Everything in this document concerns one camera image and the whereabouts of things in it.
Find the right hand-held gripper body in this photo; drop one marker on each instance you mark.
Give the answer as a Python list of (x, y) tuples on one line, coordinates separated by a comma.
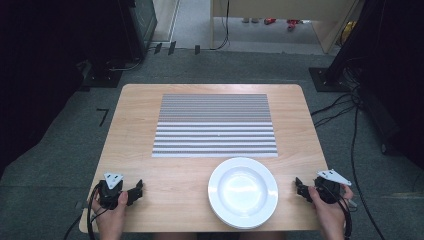
[(328, 190)]

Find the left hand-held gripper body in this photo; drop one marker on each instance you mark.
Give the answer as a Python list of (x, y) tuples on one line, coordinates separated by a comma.
[(109, 195)]

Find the person's right hand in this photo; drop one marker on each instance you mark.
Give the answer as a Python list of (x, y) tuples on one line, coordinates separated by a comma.
[(328, 213)]

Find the person's left hand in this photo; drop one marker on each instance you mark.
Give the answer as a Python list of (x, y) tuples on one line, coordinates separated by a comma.
[(111, 218)]

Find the white plate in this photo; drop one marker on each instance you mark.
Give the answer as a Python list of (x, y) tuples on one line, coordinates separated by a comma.
[(242, 193)]

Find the grey striped placemat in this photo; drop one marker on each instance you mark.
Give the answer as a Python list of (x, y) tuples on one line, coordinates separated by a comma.
[(215, 125)]

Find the black metal stand base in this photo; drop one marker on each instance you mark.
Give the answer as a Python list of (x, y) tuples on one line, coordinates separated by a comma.
[(328, 80), (101, 76)]

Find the black tape strip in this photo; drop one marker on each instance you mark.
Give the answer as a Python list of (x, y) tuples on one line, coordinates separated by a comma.
[(158, 48), (197, 49), (172, 47)]

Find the red tool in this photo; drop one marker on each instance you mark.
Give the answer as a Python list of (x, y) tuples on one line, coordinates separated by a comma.
[(292, 24), (269, 21)]

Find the yellow object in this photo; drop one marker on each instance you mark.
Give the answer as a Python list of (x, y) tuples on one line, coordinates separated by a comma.
[(348, 31)]

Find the dark glass cabinet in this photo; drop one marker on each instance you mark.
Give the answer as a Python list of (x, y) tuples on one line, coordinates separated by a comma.
[(143, 23)]

